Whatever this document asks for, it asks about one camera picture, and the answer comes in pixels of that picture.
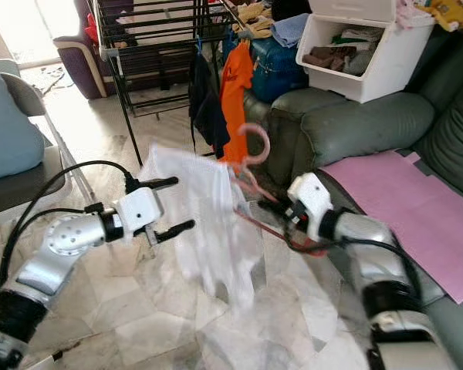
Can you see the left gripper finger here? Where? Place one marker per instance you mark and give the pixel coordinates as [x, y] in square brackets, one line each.
[157, 184]
[180, 229]

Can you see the white shirt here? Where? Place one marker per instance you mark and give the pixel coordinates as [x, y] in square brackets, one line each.
[208, 223]

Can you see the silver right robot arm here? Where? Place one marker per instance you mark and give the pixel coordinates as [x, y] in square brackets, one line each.
[370, 247]

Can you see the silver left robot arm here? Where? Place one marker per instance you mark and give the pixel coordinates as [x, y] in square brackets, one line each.
[46, 262]

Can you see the dark navy garment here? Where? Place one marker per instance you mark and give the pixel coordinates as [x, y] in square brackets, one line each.
[208, 108]

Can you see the orange shirt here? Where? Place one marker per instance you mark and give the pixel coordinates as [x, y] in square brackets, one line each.
[235, 100]

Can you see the pink mat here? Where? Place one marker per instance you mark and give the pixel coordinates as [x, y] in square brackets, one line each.
[409, 200]

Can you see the grey folding chair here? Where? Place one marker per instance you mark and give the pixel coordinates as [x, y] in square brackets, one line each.
[23, 189]

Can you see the blue bag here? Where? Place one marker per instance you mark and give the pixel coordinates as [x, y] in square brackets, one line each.
[278, 73]

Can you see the purple armchair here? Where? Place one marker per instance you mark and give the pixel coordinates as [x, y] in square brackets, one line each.
[77, 73]

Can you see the black metal drying rack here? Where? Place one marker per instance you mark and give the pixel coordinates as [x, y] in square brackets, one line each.
[106, 52]

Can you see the brown cloth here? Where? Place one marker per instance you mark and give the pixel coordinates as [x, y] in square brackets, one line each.
[332, 57]

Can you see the red garment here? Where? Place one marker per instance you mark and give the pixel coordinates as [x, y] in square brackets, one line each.
[92, 29]

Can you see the light blue cloth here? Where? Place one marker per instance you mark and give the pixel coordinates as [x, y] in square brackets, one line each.
[291, 31]

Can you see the white storage box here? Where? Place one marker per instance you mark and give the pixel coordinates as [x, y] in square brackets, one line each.
[390, 73]

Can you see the beige cloth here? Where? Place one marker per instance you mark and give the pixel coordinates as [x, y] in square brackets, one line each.
[253, 17]

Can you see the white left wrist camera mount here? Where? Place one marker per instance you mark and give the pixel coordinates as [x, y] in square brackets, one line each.
[141, 210]

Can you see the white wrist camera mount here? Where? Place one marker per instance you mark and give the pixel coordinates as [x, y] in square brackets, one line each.
[309, 193]
[141, 210]

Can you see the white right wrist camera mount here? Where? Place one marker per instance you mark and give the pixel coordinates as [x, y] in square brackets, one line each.
[309, 193]

